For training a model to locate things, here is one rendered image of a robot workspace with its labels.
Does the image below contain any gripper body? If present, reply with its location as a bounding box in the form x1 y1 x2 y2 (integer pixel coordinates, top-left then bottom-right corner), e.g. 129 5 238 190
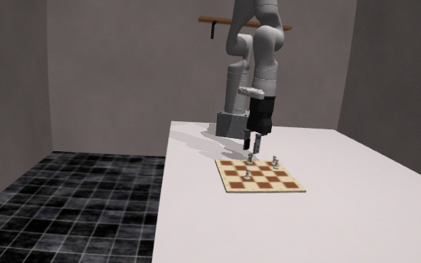
238 77 276 134

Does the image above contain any brown and tan chessboard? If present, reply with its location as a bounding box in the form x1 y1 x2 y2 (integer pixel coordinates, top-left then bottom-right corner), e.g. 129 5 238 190
215 159 306 193

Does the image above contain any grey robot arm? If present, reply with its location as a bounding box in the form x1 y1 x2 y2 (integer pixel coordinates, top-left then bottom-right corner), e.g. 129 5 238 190
224 0 284 114

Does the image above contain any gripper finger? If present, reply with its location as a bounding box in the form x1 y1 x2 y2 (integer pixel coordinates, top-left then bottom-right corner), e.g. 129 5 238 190
253 133 268 154
243 129 253 150

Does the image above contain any white rook chess piece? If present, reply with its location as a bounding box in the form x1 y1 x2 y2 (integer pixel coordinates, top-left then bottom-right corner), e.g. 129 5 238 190
246 153 253 164

